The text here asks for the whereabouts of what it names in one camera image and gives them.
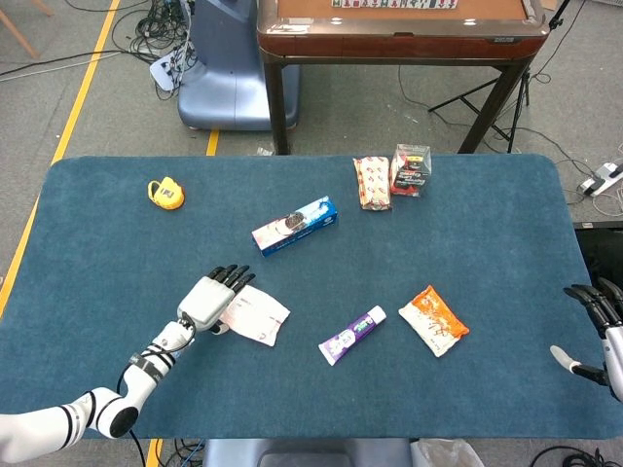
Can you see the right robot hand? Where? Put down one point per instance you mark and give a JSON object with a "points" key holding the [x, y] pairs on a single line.
{"points": [[598, 335]]}

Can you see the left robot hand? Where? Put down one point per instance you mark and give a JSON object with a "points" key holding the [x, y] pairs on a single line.
{"points": [[209, 304]]}

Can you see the white pouch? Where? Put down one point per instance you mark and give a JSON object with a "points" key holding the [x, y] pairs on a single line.
{"points": [[257, 317]]}

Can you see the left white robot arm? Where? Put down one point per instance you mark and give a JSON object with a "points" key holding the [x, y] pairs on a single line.
{"points": [[97, 399]]}

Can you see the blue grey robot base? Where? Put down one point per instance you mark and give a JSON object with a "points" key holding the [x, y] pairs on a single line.
{"points": [[229, 73]]}

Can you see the black case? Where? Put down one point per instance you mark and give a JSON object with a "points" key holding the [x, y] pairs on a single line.
{"points": [[601, 258]]}

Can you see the blue cookie box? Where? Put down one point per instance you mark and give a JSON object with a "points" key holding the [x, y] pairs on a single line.
{"points": [[295, 226]]}

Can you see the yellow tape measure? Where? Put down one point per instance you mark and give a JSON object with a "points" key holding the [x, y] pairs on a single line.
{"points": [[166, 193]]}

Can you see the purple toothpaste tube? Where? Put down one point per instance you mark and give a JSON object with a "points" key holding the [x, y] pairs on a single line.
{"points": [[351, 335]]}

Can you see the blue table mat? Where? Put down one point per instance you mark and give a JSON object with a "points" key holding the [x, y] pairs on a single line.
{"points": [[340, 389]]}

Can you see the orange white snack bag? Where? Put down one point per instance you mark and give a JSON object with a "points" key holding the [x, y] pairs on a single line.
{"points": [[433, 321]]}

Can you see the grey robot torso base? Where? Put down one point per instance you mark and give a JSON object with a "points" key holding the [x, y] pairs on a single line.
{"points": [[306, 453]]}

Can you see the clear plastic bag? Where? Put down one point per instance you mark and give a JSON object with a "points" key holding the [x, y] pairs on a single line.
{"points": [[445, 453]]}

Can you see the white red patterned snack pack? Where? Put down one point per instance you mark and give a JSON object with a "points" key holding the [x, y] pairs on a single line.
{"points": [[374, 184]]}

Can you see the white power strip with plugs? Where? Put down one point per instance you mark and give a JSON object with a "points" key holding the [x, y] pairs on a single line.
{"points": [[168, 70]]}

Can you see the clear box with red items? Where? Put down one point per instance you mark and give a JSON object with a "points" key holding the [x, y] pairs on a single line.
{"points": [[411, 171]]}

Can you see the black tripod stand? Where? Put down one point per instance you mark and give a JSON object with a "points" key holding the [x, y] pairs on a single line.
{"points": [[506, 102]]}

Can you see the brown mahjong table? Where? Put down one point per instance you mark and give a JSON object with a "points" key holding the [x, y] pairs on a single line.
{"points": [[399, 44]]}

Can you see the wooden chair leg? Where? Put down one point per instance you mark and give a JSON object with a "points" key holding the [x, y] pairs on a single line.
{"points": [[19, 29]]}

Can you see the row of mahjong tiles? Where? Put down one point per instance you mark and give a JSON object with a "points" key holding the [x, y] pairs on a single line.
{"points": [[394, 4]]}

